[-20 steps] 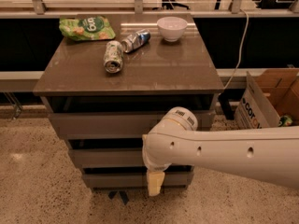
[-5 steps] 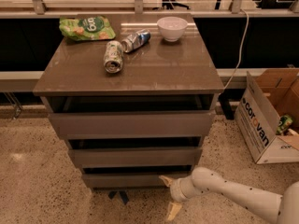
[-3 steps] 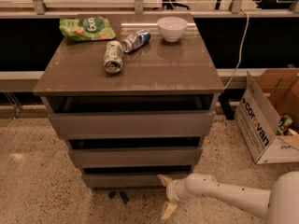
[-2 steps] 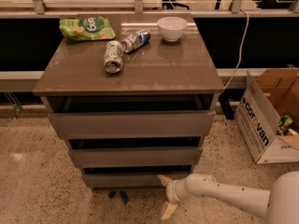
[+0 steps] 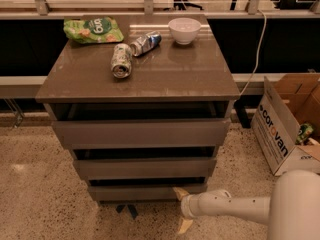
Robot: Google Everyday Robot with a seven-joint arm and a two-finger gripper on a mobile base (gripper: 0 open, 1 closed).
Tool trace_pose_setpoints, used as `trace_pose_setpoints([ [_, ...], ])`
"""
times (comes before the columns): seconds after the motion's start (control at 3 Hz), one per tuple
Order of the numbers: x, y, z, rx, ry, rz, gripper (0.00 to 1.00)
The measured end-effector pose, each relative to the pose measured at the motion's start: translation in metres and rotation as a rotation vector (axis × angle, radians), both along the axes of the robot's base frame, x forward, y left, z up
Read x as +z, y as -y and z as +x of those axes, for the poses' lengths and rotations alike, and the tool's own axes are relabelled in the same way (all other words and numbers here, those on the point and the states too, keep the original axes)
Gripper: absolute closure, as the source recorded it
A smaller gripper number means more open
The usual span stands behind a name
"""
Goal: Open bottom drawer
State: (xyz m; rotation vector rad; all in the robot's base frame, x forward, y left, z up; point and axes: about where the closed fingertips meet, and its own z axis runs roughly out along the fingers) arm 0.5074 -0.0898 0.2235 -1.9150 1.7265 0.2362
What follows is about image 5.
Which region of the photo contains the blue silver soda can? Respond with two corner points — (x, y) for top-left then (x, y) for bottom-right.
(130, 31), (162, 57)

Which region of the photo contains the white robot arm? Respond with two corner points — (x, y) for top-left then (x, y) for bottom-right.
(174, 170), (320, 240)

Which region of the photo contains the blue tape cross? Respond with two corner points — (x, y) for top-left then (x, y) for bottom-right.
(115, 203), (139, 221)

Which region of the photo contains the cardboard box with lettering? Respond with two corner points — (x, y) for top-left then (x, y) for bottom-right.
(251, 73), (320, 176)

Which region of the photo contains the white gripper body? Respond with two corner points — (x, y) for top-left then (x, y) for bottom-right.
(181, 194), (199, 219)

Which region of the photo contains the green crushed soda can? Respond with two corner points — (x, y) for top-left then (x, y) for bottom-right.
(111, 43), (132, 79)

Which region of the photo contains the green snack bag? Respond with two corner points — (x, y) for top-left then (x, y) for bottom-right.
(63, 16), (124, 44)

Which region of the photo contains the grey bottom drawer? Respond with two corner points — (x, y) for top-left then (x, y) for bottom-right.
(87, 183), (208, 203)

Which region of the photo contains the grey drawer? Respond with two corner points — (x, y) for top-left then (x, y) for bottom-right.
(87, 183), (208, 203)
(53, 119), (230, 149)
(73, 158), (216, 180)

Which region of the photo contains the white cable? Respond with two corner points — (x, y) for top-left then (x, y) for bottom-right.
(238, 9), (268, 98)

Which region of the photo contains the grey drawer cabinet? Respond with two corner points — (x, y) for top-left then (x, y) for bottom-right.
(36, 15), (239, 193)

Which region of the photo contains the white bowl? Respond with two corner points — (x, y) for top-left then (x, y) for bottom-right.
(168, 18), (201, 45)

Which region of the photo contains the grey middle drawer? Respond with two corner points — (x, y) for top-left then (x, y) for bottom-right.
(73, 158), (216, 180)

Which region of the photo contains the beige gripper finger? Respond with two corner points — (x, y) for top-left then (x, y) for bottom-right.
(178, 217), (193, 235)
(173, 187), (189, 201)

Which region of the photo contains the green can in box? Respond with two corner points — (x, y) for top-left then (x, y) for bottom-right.
(296, 123), (314, 145)

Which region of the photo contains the grey top drawer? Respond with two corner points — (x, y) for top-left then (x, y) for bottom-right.
(53, 119), (230, 149)

